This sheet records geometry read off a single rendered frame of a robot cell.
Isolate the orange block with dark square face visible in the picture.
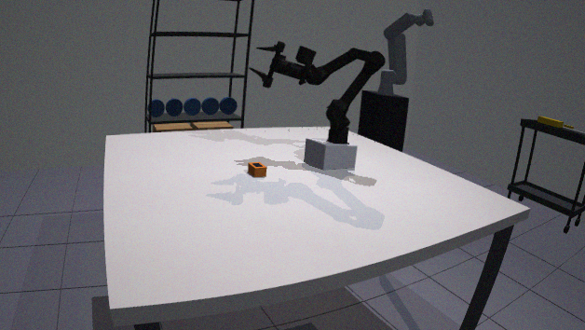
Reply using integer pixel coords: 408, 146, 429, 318
248, 162, 266, 177

